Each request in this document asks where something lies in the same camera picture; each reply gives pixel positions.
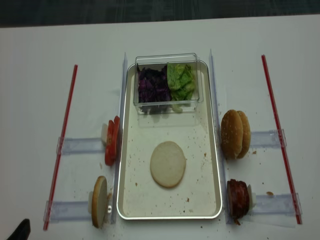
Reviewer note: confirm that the lower left clear rail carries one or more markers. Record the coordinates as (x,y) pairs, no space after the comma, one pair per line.
(66,211)

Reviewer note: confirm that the red strip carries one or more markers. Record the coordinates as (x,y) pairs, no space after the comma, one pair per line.
(296,204)
(58,157)

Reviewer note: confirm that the right red strip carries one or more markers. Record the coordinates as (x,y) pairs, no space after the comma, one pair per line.
(296,204)

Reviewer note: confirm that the bun bottom half slice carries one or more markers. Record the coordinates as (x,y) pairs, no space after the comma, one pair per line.
(167,164)

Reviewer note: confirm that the upper left clear rail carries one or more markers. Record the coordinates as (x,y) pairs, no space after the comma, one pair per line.
(70,146)

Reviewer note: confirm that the lower right clear rail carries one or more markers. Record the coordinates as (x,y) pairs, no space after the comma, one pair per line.
(281,204)

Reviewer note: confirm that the clear plastic container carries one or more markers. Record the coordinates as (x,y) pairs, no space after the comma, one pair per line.
(157,62)

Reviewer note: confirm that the upper right clear rail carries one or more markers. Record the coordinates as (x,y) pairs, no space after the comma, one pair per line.
(268,139)

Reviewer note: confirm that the white metal tray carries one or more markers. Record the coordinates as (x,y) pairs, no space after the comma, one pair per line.
(198,195)

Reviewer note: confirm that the white pusher block by patty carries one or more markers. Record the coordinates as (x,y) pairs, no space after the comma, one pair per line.
(250,196)

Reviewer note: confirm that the green lettuce leaves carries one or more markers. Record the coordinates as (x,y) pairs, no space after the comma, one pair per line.
(181,81)

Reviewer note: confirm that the left red strip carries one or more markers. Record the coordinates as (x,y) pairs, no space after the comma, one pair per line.
(58,157)

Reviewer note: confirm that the tomato slices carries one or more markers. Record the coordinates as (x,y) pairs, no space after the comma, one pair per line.
(112,141)

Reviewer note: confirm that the shredded purple cabbage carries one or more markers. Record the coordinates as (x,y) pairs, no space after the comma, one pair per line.
(153,85)

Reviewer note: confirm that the sesame bun top front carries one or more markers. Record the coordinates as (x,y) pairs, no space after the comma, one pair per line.
(231,134)

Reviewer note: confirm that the sesame bun top rear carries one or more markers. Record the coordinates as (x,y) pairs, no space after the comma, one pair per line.
(246,138)

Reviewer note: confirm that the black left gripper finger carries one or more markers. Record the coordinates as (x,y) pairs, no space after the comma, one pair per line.
(22,232)

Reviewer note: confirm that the sesame bun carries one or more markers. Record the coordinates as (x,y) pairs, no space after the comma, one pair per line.
(231,134)
(246,138)

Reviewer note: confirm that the brown meat patty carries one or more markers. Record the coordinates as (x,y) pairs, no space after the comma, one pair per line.
(238,199)

